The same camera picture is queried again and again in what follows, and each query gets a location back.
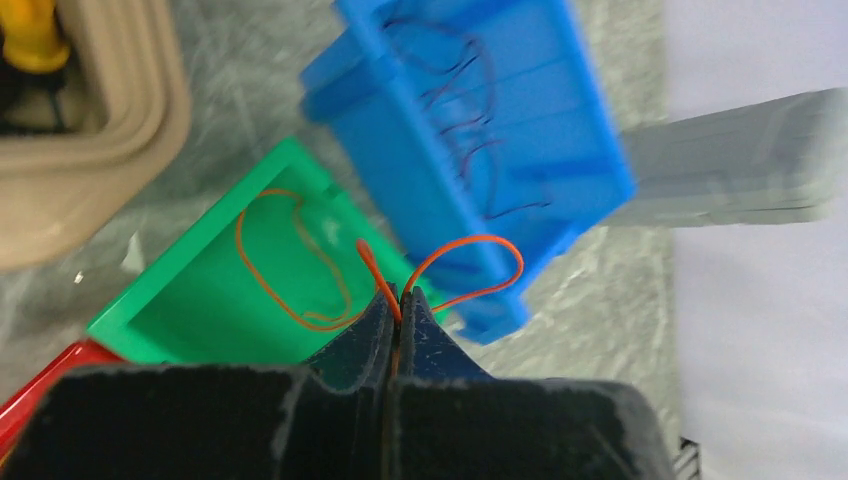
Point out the tan open toolbox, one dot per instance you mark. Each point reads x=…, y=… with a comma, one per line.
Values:
x=77, y=156

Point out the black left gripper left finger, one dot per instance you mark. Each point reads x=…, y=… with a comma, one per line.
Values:
x=319, y=419

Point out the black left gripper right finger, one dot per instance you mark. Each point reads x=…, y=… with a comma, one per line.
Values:
x=447, y=418

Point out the blue plastic bin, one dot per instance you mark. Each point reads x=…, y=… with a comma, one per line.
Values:
x=473, y=117

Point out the red plastic bin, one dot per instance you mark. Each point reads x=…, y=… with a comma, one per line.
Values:
x=18, y=409

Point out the green plastic bin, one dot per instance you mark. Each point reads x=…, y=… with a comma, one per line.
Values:
x=269, y=274

